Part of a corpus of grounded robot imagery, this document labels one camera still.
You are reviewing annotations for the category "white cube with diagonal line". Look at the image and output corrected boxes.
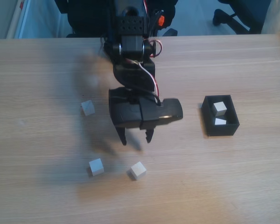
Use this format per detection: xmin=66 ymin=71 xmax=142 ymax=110
xmin=80 ymin=99 xmax=96 ymax=117

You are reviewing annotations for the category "black open box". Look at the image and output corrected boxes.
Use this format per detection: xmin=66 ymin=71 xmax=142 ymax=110
xmin=201 ymin=94 xmax=240 ymax=137

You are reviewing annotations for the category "black clamp with orange trigger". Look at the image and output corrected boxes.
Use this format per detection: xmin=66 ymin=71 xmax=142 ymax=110
xmin=153 ymin=9 xmax=171 ymax=30

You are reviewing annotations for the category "white panel with red mark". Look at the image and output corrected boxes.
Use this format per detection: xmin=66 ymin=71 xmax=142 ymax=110
xmin=6 ymin=0 xmax=61 ymax=39

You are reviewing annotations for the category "dark blue office chair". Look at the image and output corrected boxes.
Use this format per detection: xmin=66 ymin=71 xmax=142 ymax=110
xmin=212 ymin=0 xmax=273 ymax=35

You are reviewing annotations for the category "pale cloth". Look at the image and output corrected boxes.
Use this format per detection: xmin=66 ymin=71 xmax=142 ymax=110
xmin=261 ymin=0 xmax=280 ymax=35

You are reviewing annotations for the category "black oval camera box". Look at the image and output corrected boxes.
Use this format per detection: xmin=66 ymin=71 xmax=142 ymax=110
xmin=140 ymin=98 xmax=184 ymax=126

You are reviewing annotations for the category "red white servo cable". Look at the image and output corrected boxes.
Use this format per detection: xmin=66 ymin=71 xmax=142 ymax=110
xmin=142 ymin=0 xmax=153 ymax=17
xmin=150 ymin=39 xmax=163 ymax=58
xmin=126 ymin=58 xmax=161 ymax=107

